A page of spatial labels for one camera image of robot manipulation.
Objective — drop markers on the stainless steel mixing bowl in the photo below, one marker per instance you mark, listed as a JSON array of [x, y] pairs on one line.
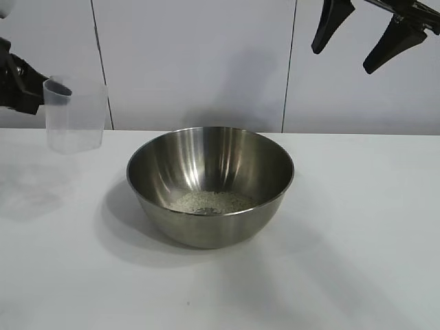
[[206, 227]]

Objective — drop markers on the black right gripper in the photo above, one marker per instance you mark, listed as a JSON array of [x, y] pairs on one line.
[[412, 13]]

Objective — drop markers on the clear plastic measuring cup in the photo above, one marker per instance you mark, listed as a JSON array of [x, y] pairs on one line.
[[79, 120]]

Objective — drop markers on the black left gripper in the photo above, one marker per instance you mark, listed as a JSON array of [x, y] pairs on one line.
[[5, 79]]

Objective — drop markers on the white rice grains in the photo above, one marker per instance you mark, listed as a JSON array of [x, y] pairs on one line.
[[213, 203]]

